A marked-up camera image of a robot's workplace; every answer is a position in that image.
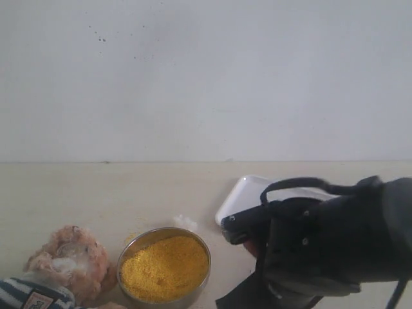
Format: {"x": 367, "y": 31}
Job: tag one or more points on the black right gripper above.
{"x": 308, "y": 249}

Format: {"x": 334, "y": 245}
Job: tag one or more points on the plush teddy bear striped sweater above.
{"x": 71, "y": 270}

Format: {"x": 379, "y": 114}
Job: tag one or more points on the dark red wooden spoon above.
{"x": 252, "y": 248}

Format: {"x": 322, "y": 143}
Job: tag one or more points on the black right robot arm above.
{"x": 395, "y": 197}

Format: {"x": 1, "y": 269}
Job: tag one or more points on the white rectangular plastic tray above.
{"x": 246, "y": 194}

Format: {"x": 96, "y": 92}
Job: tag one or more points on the small white cotton tuft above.
{"x": 185, "y": 222}

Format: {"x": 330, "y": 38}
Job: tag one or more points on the metal bowl of yellow grain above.
{"x": 164, "y": 268}

